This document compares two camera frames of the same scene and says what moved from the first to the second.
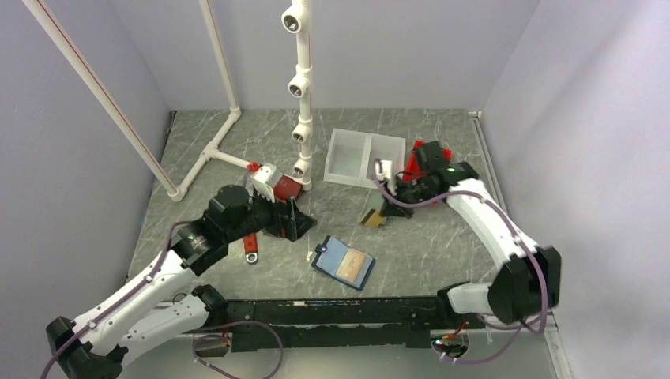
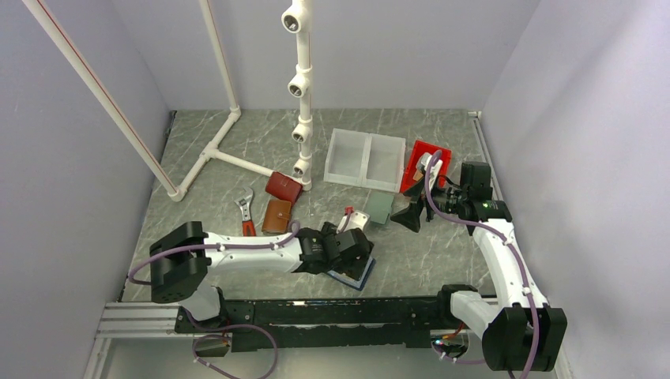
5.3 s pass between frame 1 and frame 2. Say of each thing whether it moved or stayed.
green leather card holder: stayed
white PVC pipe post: stayed
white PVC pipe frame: stayed
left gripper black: moved
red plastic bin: stayed
